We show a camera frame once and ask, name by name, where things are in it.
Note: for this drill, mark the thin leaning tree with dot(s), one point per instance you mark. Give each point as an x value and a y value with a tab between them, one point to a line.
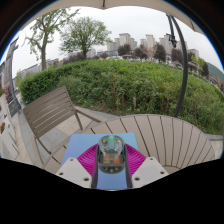
43	50

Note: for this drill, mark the brown slatted chair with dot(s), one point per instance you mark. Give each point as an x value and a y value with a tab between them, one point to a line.
46	111

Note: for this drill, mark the distant apartment buildings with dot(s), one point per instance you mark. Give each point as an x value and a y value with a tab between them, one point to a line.
150	45

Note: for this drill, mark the blue mouse pad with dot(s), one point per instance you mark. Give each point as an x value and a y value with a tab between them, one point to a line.
81	143

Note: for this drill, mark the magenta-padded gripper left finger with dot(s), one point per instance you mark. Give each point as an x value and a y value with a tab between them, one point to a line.
75	171

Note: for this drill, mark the transparent computer mouse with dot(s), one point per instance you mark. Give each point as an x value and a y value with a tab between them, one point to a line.
111	155

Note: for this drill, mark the round bushy tree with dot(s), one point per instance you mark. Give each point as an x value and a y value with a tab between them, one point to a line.
83	35

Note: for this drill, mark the beige patio umbrella canopy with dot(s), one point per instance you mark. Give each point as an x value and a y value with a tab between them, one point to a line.
110	3

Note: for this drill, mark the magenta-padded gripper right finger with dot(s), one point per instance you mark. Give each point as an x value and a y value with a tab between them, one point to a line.
148	170

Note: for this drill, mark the dark curved umbrella pole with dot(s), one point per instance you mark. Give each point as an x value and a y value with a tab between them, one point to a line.
184	66

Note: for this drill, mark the green hedge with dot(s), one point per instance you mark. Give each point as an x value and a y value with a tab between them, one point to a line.
126	86

